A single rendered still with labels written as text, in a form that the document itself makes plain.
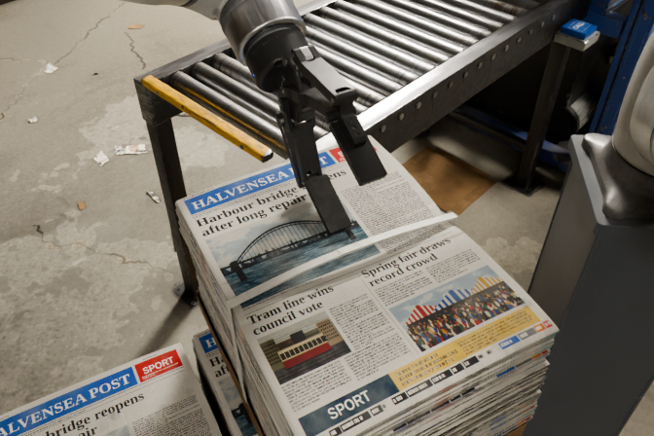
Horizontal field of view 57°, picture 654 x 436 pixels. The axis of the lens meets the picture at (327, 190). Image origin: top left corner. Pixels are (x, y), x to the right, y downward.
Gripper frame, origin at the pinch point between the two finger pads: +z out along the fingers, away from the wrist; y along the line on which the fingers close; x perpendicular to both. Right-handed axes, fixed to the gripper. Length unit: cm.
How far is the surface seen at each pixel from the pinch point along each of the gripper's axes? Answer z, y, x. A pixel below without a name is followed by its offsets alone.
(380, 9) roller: -74, 75, -69
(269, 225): -3.2, 9.3, 6.9
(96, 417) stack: 6.6, 30.2, 32.4
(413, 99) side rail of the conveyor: -33, 54, -49
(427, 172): -43, 149, -101
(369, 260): 6.0, 4.9, -0.7
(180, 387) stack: 7.6, 29.9, 21.7
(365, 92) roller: -40, 58, -41
